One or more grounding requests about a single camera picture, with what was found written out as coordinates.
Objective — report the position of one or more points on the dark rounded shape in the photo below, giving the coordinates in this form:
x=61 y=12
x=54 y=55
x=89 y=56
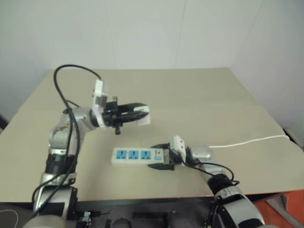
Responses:
x=121 y=223

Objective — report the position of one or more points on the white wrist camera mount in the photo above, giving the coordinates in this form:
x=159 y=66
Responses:
x=99 y=102
x=177 y=145

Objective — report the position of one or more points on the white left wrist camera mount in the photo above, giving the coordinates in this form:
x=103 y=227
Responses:
x=99 y=102

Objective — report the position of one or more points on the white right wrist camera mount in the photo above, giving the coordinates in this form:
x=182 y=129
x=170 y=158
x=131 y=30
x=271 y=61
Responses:
x=177 y=145

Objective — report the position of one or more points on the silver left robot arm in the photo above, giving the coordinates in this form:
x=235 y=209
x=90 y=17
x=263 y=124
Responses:
x=59 y=135

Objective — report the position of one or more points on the white charger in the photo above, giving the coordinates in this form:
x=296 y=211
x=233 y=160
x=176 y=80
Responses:
x=144 y=121

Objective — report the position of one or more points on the small blue grey connector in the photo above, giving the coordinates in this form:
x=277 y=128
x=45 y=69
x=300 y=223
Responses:
x=86 y=216

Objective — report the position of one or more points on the black table frame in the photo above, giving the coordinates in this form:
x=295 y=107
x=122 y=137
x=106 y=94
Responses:
x=142 y=204

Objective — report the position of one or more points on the grey cloth strip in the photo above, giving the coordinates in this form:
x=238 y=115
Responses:
x=282 y=206

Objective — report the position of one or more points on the white power strip blue sockets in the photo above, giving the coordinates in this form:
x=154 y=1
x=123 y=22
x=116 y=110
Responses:
x=136 y=155

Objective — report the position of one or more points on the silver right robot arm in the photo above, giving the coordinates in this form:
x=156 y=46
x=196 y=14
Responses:
x=209 y=164

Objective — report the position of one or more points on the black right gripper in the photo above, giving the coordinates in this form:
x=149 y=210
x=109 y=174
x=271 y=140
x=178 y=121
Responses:
x=172 y=157

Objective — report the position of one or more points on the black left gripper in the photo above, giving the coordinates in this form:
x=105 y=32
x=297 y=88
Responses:
x=111 y=116

